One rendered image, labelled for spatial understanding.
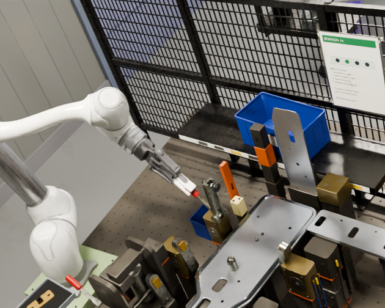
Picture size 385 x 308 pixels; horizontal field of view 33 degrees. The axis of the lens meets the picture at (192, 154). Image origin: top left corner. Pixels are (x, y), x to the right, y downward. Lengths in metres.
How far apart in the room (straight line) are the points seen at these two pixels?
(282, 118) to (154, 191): 1.04
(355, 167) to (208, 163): 0.94
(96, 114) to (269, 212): 0.66
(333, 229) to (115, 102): 0.79
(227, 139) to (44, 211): 0.76
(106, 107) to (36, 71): 2.77
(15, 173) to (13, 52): 2.17
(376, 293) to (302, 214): 0.37
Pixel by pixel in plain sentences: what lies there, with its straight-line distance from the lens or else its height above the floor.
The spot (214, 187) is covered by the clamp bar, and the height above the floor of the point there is 1.21.
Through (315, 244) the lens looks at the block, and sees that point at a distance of 2.11.
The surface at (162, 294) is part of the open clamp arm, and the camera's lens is 2.07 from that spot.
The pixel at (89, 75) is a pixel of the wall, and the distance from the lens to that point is 5.13.
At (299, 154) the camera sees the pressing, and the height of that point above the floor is 1.16.
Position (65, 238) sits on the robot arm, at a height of 0.98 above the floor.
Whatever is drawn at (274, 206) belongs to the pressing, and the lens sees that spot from 2.24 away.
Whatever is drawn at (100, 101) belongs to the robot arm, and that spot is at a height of 1.54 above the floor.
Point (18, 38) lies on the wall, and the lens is 4.66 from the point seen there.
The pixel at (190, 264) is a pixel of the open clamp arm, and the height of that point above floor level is 1.01.
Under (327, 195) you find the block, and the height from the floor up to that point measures 1.04.
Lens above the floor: 2.51
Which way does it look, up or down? 36 degrees down
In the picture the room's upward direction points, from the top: 21 degrees counter-clockwise
